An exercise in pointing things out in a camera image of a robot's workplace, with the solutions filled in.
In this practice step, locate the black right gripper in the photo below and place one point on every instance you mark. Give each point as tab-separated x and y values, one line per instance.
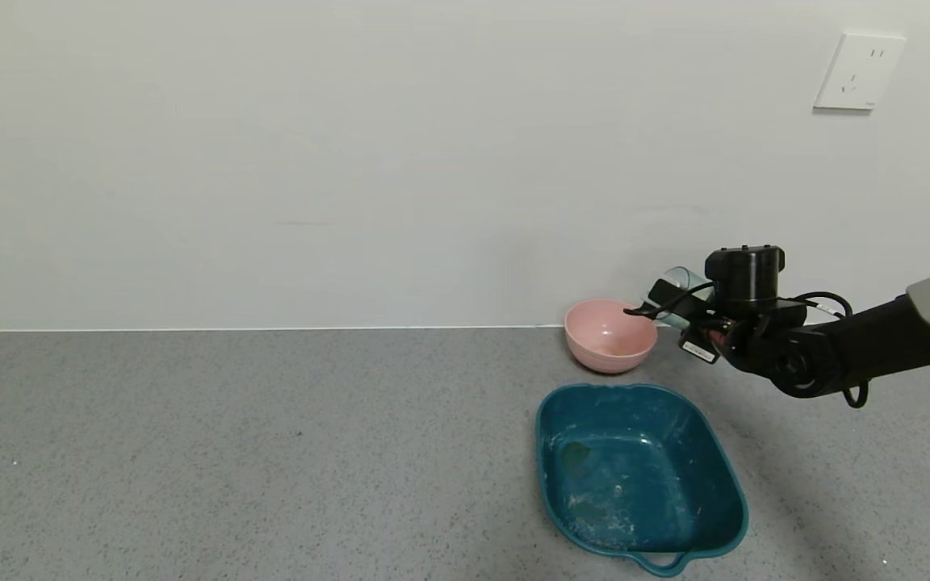
697	349

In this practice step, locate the ribbed transparent teal cup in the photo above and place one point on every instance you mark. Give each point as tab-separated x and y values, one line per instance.
692	279

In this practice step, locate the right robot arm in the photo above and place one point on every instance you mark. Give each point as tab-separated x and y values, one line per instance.
877	347

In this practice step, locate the pink bowl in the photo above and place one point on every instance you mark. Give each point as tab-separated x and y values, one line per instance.
606	335

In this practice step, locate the teal plastic basin tray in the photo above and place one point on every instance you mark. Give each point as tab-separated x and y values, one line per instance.
634	468

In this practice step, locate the white wall socket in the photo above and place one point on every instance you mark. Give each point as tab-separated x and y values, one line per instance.
859	71

